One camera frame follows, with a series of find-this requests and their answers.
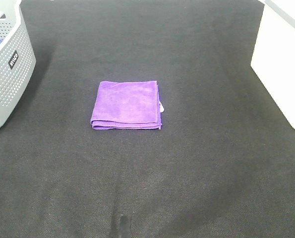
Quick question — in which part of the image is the black table mat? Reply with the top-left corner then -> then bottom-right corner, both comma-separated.
0,0 -> 295,238

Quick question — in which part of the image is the white storage box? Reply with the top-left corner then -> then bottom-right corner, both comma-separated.
251,0 -> 295,129

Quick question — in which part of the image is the purple towel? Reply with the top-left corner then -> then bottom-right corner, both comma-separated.
90,81 -> 162,130

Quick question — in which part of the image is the grey perforated laundry basket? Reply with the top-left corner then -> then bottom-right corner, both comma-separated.
0,0 -> 36,128

